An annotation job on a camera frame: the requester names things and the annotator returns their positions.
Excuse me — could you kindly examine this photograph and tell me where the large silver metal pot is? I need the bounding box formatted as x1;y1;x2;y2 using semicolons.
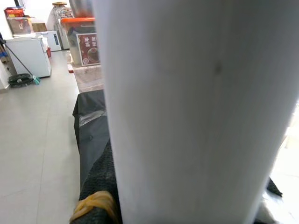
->
69;0;94;18

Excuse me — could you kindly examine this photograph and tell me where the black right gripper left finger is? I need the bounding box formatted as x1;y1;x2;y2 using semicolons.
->
70;140;123;224

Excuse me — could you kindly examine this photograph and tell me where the translucent storage box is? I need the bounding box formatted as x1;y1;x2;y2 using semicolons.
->
73;64;105;93

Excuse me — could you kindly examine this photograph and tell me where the white chest freezer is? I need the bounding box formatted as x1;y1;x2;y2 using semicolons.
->
6;36;52;79

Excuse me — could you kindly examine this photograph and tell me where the red cardboard carton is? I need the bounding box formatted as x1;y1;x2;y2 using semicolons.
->
4;8;36;35

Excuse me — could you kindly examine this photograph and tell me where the mop with green head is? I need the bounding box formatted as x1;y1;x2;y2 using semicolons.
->
4;43;41;85

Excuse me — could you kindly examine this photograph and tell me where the yellow rubber band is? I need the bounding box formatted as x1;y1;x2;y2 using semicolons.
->
70;190;117;222

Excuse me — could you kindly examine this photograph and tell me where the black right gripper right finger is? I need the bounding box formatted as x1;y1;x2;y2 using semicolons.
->
254;177;283;224

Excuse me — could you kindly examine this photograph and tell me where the brown printed carton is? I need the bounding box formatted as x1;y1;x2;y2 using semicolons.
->
76;32;101;66

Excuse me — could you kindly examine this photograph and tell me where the white plastic table leg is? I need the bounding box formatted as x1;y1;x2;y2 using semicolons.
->
92;0;299;224

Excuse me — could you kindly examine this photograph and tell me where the orange plastic tray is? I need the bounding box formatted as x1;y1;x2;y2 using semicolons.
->
61;17;96;24

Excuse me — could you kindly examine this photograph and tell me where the white fridge with stickers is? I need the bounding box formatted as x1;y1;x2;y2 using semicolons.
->
46;7;73;51

